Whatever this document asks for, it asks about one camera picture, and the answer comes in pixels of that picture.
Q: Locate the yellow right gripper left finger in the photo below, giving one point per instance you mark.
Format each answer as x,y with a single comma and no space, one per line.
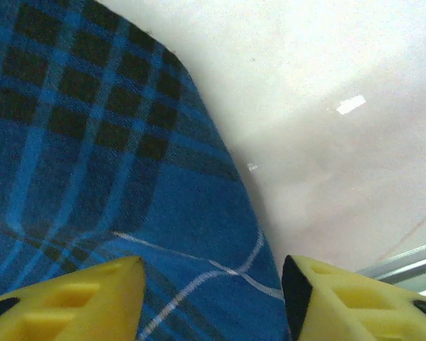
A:
67,305

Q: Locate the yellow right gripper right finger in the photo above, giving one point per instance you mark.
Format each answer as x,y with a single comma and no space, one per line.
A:
358,305

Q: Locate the blue plaid long sleeve shirt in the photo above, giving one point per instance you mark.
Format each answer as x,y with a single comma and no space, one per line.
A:
92,160

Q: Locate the aluminium side rail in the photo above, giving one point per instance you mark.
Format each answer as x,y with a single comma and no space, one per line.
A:
404,264

